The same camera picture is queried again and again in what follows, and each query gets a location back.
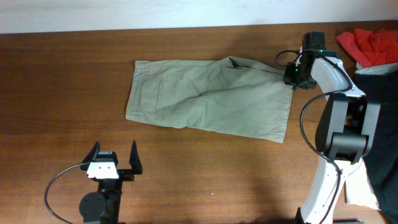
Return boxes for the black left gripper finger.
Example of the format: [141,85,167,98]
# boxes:
[129,140,142,174]
[80,141,100,170]

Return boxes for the khaki green shorts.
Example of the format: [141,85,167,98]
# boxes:
[125,56,292,143]

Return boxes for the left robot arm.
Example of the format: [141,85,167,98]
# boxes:
[79,141,143,224]

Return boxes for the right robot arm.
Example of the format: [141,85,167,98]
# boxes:
[284,49,380,223]

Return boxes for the red cloth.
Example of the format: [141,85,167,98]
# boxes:
[336,29,397,67]

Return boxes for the dark navy garment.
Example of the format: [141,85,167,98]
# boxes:
[355,72,397,224]

